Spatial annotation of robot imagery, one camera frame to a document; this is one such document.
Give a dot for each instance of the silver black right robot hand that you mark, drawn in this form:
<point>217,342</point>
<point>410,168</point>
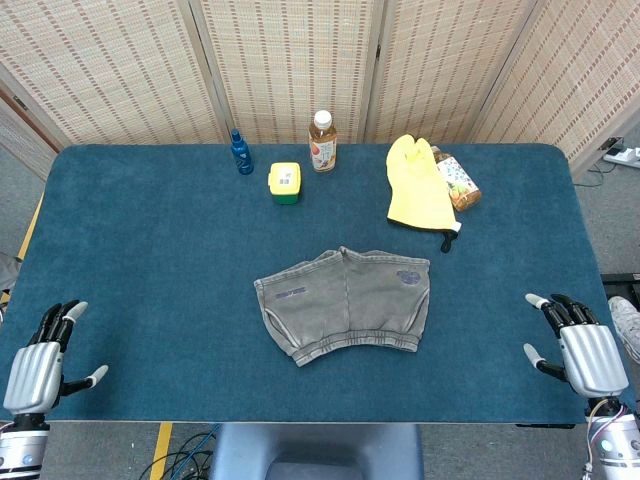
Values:
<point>592,357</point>

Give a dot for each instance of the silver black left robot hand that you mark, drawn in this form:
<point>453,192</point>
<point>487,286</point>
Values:
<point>32,372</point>

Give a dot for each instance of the grey shorts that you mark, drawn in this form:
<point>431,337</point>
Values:
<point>345,310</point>

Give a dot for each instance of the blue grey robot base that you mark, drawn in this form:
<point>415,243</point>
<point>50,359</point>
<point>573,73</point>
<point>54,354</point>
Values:
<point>317,450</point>

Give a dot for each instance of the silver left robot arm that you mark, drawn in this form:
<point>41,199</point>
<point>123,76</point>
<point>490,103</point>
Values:
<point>22,447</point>

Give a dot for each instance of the white grey sneaker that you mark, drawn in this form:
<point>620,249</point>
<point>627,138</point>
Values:
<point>627,320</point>

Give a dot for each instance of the blue felt table mat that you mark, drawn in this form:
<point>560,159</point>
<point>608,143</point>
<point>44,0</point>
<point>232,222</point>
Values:
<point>150,260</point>

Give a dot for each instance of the white power strip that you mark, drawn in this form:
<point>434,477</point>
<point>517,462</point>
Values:
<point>624,156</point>

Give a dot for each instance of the tea bottle with patterned label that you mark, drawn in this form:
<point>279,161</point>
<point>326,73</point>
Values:
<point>462,187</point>

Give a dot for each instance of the yellow oven mitt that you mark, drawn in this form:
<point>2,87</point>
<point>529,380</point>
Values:
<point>417,192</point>

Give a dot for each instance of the blue spray bottle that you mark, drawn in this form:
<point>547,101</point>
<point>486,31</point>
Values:
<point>243,155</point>

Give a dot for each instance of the yellow green plastic box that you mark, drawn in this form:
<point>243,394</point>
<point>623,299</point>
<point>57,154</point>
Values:
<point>285,182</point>

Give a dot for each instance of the tea bottle with white cap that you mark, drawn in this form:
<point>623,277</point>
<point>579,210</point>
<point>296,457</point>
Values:
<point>323,147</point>

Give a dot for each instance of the woven bamboo folding screen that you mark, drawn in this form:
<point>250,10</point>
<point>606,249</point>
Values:
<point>300,65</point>

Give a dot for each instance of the black metal frame bar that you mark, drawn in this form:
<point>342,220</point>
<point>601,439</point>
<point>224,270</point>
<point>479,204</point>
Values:
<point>621,278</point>

